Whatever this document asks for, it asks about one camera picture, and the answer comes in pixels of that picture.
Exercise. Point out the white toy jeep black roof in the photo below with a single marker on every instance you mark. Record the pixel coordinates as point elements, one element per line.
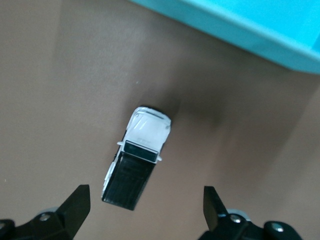
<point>147,132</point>

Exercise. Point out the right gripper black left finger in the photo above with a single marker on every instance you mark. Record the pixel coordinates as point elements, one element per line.
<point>72,207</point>

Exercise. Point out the turquoise plastic bin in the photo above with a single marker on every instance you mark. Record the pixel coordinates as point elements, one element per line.
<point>250,20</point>

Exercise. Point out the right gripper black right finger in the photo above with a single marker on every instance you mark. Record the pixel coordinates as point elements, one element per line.
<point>215,212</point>

